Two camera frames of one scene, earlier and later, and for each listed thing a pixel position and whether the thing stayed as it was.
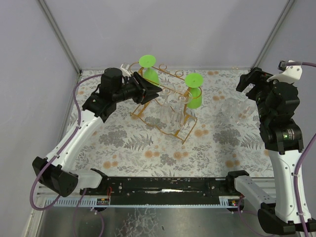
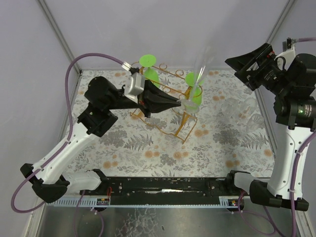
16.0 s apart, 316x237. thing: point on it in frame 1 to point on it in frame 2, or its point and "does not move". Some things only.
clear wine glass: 166,113 to 256,121
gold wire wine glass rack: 164,99 does not move
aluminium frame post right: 275,28 does not move
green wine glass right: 194,81 does not move
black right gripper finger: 251,77 to 241,63
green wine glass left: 148,61 does not move
